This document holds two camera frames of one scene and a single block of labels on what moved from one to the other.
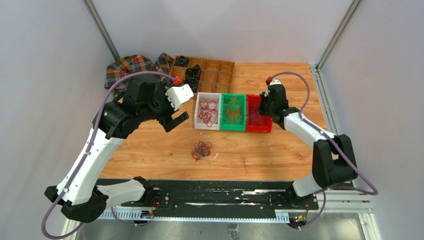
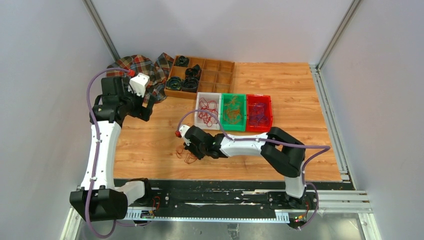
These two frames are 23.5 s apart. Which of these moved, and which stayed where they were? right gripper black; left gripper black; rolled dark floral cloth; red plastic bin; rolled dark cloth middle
Moved: right gripper black; left gripper black
Stayed: red plastic bin; rolled dark floral cloth; rolled dark cloth middle
